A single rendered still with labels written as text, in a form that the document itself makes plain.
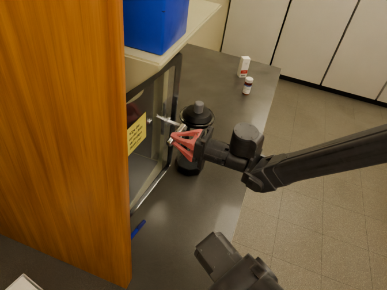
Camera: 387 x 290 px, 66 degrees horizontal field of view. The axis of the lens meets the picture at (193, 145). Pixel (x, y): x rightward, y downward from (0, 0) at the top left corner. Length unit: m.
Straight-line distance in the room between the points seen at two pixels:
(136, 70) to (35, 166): 0.26
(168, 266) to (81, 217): 0.31
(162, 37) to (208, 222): 0.63
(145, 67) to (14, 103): 0.20
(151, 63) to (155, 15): 0.06
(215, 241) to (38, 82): 0.33
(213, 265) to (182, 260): 0.41
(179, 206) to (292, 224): 1.41
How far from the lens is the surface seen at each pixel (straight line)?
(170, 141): 0.75
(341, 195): 2.64
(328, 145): 0.61
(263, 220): 2.20
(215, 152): 0.73
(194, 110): 0.90
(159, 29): 0.43
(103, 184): 0.51
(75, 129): 0.46
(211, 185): 1.02
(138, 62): 0.44
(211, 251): 0.46
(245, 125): 0.70
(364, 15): 3.61
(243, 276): 0.39
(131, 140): 0.67
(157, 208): 0.95
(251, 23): 3.66
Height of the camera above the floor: 1.71
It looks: 41 degrees down
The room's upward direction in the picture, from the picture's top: 9 degrees clockwise
